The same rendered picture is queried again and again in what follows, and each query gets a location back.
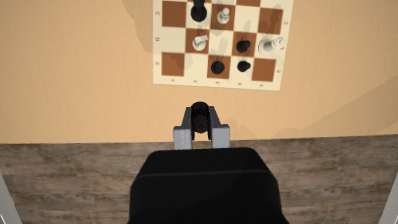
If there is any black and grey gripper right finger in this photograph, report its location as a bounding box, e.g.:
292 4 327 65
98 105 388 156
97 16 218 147
206 106 230 148

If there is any brown and cream chessboard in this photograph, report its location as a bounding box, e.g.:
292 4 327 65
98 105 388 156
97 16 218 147
153 0 294 91

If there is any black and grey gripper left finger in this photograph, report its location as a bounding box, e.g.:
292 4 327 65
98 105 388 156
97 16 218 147
173 107 195 150

